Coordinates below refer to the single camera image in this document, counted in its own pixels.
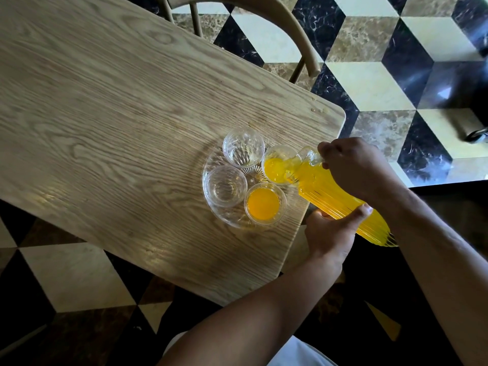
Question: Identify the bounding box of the person's left hand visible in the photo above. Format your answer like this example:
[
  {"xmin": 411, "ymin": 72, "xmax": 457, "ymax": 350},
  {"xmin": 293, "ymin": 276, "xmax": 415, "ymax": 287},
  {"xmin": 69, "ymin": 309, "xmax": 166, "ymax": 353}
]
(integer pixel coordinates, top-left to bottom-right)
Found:
[{"xmin": 304, "ymin": 203, "xmax": 374, "ymax": 271}]

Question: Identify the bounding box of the person's right hand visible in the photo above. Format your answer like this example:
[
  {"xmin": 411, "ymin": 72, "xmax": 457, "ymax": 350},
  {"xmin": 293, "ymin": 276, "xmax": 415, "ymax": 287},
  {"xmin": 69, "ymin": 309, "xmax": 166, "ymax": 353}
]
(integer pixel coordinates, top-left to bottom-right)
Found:
[{"xmin": 317, "ymin": 137, "xmax": 407, "ymax": 210}]

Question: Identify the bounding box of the orange juice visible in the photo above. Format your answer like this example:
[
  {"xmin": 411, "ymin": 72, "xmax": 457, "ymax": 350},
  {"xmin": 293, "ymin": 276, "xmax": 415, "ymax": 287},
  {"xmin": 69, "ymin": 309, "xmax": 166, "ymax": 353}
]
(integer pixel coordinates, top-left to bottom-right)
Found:
[{"xmin": 246, "ymin": 156, "xmax": 397, "ymax": 248}]

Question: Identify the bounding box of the ribbed glass pitcher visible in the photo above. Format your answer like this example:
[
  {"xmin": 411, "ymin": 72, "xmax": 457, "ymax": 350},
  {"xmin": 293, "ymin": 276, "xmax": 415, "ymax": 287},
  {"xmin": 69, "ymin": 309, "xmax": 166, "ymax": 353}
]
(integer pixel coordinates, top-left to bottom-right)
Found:
[{"xmin": 286, "ymin": 145, "xmax": 399, "ymax": 248}]

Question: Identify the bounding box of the clear drinking glass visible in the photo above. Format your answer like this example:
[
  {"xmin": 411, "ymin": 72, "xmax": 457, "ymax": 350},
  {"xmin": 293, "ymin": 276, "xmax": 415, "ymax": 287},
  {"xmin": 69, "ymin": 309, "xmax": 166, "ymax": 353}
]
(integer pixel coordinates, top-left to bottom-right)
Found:
[
  {"xmin": 261, "ymin": 144, "xmax": 302, "ymax": 187},
  {"xmin": 202, "ymin": 165, "xmax": 249, "ymax": 208},
  {"xmin": 243, "ymin": 181, "xmax": 287, "ymax": 226},
  {"xmin": 222, "ymin": 127, "xmax": 266, "ymax": 169}
]

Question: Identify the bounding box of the person's left forearm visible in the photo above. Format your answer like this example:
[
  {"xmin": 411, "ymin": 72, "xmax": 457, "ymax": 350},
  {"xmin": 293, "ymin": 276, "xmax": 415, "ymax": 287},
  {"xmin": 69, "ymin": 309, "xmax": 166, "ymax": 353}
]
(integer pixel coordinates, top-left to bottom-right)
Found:
[{"xmin": 156, "ymin": 255, "xmax": 344, "ymax": 366}]

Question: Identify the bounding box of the person's right forearm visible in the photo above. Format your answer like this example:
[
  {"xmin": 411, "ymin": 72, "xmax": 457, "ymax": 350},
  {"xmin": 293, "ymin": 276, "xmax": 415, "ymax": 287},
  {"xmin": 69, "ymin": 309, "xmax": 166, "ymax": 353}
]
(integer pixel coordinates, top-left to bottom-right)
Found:
[{"xmin": 383, "ymin": 185, "xmax": 488, "ymax": 366}]

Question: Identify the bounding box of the person's white shirt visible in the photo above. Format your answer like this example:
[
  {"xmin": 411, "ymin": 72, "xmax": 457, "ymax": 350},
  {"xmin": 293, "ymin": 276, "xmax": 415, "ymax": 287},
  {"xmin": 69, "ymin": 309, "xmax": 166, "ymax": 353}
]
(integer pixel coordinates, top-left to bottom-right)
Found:
[{"xmin": 164, "ymin": 331, "xmax": 338, "ymax": 366}]

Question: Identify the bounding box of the clear patterned glass plate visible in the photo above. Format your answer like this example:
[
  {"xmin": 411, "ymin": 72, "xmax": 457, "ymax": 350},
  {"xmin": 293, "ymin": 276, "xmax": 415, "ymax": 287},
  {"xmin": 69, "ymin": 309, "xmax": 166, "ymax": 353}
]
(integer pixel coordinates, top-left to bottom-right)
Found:
[{"xmin": 201, "ymin": 139, "xmax": 302, "ymax": 230}]

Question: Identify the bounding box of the dark brown wooden bench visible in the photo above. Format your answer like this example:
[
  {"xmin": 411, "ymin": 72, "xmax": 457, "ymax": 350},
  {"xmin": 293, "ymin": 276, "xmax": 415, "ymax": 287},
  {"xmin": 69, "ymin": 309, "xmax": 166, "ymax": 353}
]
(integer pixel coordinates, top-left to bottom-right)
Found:
[{"xmin": 410, "ymin": 178, "xmax": 488, "ymax": 260}]

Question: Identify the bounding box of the black wheeled trolley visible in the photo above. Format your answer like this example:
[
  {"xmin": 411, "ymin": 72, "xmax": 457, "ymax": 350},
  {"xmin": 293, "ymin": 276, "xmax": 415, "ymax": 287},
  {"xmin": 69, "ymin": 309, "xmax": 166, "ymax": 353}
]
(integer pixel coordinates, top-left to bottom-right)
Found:
[{"xmin": 465, "ymin": 127, "xmax": 488, "ymax": 144}]

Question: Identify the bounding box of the light wooden table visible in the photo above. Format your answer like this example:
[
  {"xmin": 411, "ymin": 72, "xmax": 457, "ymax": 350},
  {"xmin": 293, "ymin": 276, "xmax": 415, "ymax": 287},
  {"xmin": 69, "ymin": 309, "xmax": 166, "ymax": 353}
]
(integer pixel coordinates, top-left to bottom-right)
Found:
[{"xmin": 0, "ymin": 0, "xmax": 347, "ymax": 308}]

